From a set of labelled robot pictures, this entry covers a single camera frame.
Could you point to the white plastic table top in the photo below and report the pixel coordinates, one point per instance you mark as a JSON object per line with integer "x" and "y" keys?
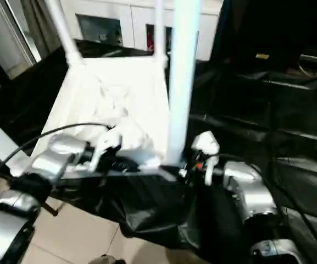
{"x": 106, "y": 96}

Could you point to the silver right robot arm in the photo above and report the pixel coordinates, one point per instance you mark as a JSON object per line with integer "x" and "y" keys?
{"x": 251, "y": 189}

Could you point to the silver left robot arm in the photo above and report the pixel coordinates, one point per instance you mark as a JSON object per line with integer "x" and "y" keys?
{"x": 56, "y": 156}

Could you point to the black shiny mat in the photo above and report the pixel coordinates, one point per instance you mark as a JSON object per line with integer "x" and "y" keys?
{"x": 271, "y": 110}

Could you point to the black robot foot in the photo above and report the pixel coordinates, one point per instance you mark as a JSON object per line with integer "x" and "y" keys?
{"x": 106, "y": 259}

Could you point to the small yellow label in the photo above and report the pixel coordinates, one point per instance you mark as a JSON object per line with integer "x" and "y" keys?
{"x": 262, "y": 56}

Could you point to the red bottle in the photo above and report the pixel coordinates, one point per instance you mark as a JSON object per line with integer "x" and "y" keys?
{"x": 150, "y": 38}

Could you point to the white glass-door cabinet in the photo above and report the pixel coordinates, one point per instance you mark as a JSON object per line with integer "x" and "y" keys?
{"x": 133, "y": 13}

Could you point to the grey curtain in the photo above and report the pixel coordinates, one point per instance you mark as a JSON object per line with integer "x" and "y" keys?
{"x": 40, "y": 24}

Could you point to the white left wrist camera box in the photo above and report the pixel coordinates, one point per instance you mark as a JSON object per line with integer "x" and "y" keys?
{"x": 108, "y": 140}

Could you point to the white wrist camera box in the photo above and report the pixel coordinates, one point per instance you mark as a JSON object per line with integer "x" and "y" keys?
{"x": 108, "y": 140}
{"x": 207, "y": 145}

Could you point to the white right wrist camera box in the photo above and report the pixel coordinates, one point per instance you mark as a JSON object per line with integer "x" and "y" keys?
{"x": 207, "y": 145}

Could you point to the black table frame leg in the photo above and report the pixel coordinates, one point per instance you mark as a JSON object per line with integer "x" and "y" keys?
{"x": 52, "y": 210}

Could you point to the glass door with grey frame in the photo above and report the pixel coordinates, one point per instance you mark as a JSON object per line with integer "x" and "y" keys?
{"x": 7, "y": 38}

